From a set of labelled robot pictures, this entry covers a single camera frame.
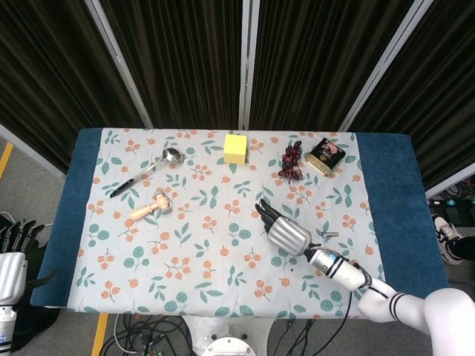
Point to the aluminium screen post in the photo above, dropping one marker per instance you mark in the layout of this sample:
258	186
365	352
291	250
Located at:
118	61
29	150
248	74
451	185
384	63

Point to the white black sneaker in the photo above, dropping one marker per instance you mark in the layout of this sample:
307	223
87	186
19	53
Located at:
443	230

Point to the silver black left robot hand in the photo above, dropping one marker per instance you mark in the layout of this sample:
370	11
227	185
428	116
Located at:
11	278

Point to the floral fruit print tablecloth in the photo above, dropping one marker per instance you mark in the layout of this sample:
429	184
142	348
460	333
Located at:
222	230

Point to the silver bolt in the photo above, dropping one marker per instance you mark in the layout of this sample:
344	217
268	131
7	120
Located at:
329	234

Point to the power strip with lights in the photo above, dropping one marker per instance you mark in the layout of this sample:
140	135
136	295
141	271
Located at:
451	202

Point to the yellow cube block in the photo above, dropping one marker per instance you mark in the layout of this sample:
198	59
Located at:
235	148

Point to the black gold tin can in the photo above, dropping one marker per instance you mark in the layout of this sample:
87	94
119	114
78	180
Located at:
326	152

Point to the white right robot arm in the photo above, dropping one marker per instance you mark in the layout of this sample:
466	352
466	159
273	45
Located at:
345	272

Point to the wooden mallet grey caps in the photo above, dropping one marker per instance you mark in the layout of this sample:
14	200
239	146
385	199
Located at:
143	212

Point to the yellow floor tape strip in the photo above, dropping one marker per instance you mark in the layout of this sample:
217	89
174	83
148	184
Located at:
99	333
5	159

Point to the blue table cover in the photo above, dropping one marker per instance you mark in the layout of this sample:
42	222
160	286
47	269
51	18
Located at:
393	185

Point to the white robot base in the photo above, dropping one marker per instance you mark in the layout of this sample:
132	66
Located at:
230	333

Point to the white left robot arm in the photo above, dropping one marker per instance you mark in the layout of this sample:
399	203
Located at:
5	326

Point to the dark pleated screen panel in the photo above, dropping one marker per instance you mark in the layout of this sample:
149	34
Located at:
315	55
438	92
55	74
185	55

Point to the dark red grape bunch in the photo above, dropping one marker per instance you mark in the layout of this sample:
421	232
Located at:
291	159

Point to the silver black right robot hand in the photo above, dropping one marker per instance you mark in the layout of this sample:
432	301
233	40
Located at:
289	235

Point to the dark trouser leg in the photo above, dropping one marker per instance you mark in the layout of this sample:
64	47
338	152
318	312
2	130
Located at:
465	248

